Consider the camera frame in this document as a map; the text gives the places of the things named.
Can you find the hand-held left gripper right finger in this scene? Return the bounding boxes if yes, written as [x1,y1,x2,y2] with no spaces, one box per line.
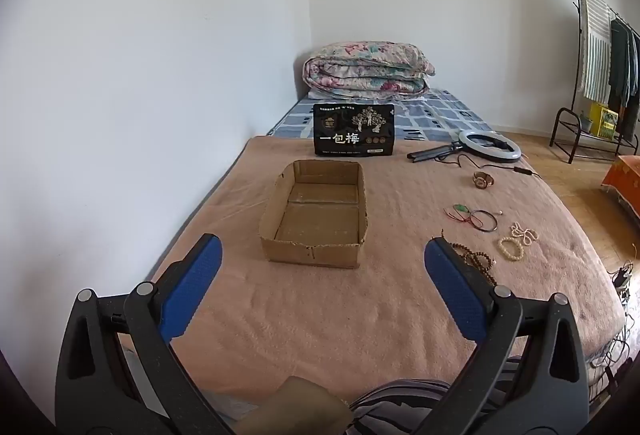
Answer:
[424,236,591,435]

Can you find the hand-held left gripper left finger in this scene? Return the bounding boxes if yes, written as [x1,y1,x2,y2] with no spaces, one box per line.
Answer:
[54,233,236,435]

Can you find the brown bead necklace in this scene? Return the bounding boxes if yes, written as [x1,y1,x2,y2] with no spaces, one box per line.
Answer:
[440,229,498,286]

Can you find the cardboard box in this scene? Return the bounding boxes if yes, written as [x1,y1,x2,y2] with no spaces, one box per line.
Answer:
[258,160,370,270]

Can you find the pink blanket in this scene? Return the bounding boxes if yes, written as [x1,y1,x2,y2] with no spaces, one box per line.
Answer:
[117,135,628,416]

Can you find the person's striped pants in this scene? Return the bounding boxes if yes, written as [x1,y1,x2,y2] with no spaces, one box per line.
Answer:
[350,360,521,435]

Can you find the black folded tripod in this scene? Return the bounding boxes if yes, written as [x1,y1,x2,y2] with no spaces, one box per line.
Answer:
[406,142,463,162]

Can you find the tan cloth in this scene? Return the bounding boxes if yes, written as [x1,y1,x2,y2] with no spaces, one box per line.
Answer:
[235,376,351,435]

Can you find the blue patterned bedsheet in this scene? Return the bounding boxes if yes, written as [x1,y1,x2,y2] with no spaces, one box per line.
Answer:
[265,87,493,143]

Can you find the black box with Chinese text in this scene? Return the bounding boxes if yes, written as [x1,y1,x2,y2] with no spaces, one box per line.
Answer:
[312,103,397,158]

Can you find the black metal clothes rack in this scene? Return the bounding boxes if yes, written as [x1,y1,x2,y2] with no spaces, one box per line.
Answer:
[549,0,640,164]

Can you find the orange cloth stool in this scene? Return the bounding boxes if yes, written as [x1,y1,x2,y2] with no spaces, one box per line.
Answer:
[601,155,640,216]

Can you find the yellow box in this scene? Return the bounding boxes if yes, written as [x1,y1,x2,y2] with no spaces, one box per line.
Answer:
[589,102,620,139]

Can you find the folded floral quilt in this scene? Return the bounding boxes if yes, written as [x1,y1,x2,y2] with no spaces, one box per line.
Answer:
[302,43,436,100]

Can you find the striped hanging towel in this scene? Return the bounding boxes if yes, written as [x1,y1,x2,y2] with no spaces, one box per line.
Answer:
[577,0,613,100]

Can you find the dark hanging clothes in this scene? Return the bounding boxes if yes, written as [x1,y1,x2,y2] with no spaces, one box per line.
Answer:
[607,17,640,140]

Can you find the white bead bracelet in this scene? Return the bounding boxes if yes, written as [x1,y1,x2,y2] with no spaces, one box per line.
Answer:
[497,236,525,262]

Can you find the white bead necklace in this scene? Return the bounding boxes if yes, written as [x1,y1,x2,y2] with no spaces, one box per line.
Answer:
[510,223,540,247]

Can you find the black ring light cable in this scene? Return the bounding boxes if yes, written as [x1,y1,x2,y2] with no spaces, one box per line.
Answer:
[452,154,541,178]

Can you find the white ring light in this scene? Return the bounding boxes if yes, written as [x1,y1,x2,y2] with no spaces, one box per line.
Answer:
[460,130,522,164]

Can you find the tangle of floor cables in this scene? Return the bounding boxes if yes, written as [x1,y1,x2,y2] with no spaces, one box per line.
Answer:
[590,260,636,396]

